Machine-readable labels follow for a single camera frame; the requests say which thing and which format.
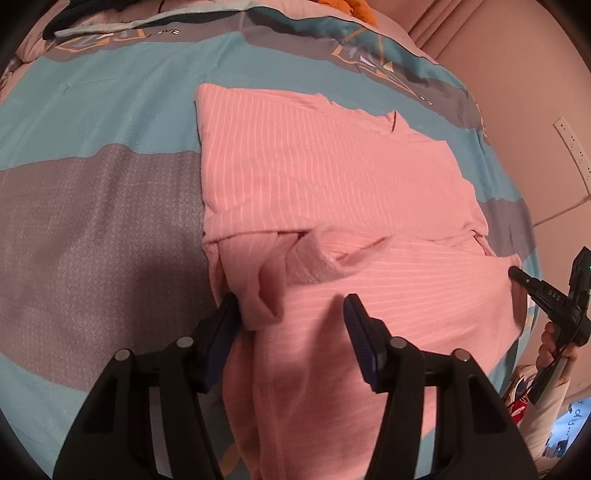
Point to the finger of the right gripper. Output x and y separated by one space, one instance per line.
548 298

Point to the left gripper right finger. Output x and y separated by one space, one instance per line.
475 437

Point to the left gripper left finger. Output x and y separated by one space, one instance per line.
111 436

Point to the pink striped sweater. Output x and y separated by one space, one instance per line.
307 202

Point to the person's right hand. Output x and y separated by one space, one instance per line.
548 348

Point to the blue grey patterned duvet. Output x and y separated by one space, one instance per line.
102 214

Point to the pink curtain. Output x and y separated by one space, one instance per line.
440 29

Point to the orange plush garment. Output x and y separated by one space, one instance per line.
359 9

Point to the black garment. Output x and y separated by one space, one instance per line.
97 11

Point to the white wall power strip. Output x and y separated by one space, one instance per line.
576 150

